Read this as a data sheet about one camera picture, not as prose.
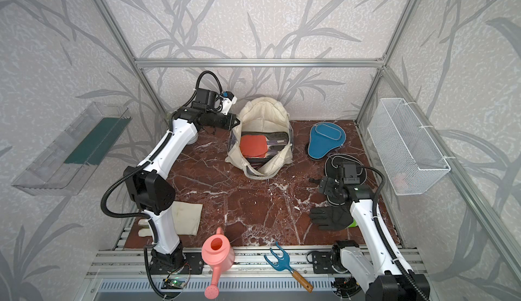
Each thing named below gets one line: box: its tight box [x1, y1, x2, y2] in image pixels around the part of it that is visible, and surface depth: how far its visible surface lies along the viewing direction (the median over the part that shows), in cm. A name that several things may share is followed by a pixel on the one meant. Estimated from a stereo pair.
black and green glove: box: [309, 197, 358, 231], surface depth 85 cm
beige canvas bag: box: [224, 96, 295, 180], surface depth 95 cm
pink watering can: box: [201, 227, 236, 300], surface depth 68 cm
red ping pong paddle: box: [239, 134, 288, 158], surface depth 100 cm
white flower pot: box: [183, 123, 199, 148], surface depth 60 cm
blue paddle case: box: [307, 122, 347, 160], surface depth 110 cm
